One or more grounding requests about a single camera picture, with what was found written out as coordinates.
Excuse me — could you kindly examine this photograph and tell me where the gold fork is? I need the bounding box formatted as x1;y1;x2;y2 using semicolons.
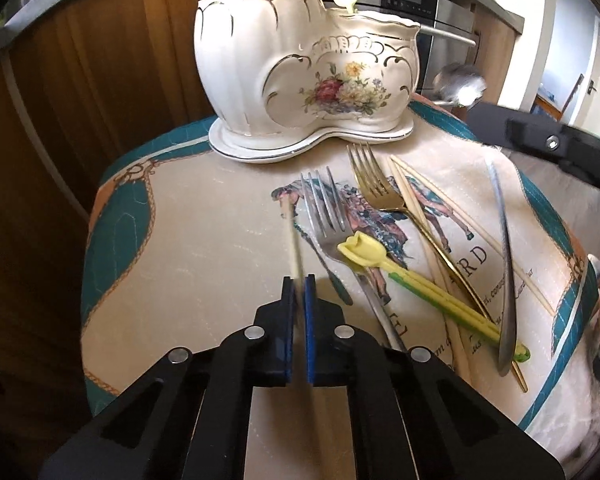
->
346;141;529;392

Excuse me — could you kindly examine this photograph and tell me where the thin pale wooden chopstick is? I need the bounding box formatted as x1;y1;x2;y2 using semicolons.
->
287;205;305;286

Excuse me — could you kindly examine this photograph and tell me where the wooden base cabinet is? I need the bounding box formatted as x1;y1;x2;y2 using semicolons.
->
0;0;326;321

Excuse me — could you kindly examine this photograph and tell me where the silver fork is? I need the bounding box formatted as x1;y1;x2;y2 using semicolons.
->
299;166;408;353

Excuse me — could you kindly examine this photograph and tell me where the printed horse cloth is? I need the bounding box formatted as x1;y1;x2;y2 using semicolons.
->
80;92;599;435

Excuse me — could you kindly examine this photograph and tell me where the white ceramic saucer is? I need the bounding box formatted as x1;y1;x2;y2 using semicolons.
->
208;110;415;165

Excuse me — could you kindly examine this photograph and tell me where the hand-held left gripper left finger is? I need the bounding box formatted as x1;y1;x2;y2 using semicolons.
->
39;275;297;480

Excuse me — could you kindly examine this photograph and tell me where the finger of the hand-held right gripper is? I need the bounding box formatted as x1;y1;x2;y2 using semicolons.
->
467;101;571;151
505;117;600;193

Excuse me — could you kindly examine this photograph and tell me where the silver knife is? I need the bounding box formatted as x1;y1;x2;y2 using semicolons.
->
432;61;520;378

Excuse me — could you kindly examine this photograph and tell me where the white door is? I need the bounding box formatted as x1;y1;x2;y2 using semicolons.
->
575;35;600;133

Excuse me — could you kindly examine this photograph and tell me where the white floral ceramic utensil holder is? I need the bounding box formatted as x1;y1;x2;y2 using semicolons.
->
189;0;422;137

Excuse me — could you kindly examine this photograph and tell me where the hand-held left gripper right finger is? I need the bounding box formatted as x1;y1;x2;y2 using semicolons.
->
304;274;566;480

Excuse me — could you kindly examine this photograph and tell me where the stainless steel oven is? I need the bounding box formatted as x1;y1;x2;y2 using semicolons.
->
320;0;482;106

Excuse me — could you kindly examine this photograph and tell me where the narrow wooden cabinet door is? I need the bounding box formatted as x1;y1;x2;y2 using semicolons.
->
472;7;519;109

